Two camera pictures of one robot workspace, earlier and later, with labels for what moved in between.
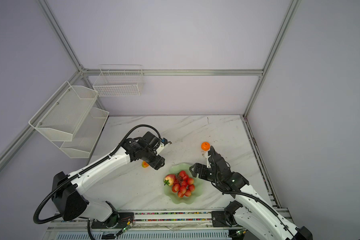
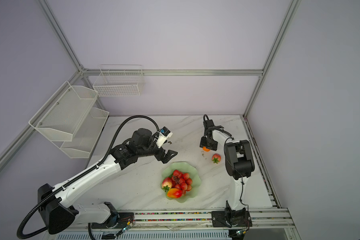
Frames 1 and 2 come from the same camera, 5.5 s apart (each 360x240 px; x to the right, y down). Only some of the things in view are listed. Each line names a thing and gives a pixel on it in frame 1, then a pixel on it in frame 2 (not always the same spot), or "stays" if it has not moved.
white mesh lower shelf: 86,134 stays
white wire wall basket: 119,80 stays
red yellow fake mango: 144,164 -> 174,193
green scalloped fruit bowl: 174,197 -> 186,168
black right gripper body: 207,174 -> 205,142
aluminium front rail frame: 176,225 stays
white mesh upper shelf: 63,115 stays
